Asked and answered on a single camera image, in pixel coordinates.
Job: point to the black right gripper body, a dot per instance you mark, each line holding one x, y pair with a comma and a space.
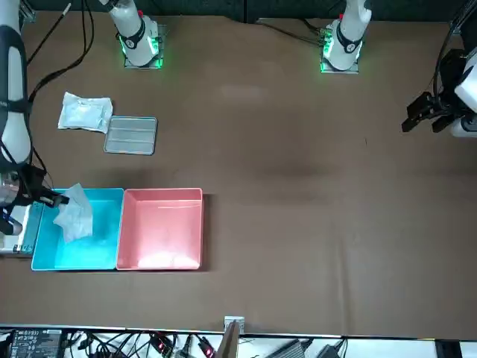
33, 182

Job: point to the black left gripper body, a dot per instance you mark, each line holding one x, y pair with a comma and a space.
451, 71

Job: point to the used white mask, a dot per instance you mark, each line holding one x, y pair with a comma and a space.
76, 220

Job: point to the new mask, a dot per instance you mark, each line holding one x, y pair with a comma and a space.
83, 113

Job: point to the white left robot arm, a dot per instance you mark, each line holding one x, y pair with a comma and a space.
348, 41

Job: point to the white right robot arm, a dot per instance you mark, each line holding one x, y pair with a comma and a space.
15, 123

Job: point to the blue plastic box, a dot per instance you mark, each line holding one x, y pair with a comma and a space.
93, 253

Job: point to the pink plastic box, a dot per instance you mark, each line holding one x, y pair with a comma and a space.
160, 231

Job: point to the black labelled power adapter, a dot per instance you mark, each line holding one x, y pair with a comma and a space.
33, 343

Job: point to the red-lit black plug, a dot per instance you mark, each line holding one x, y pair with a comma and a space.
159, 347
208, 350

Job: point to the small black power adapter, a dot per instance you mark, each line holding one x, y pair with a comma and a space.
328, 351

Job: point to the grey power adapter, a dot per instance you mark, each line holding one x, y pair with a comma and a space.
290, 348

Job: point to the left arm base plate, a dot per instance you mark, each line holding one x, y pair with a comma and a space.
354, 69

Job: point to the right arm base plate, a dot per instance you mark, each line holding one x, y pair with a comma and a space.
161, 44

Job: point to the upright mounting post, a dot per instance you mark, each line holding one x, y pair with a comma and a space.
229, 339

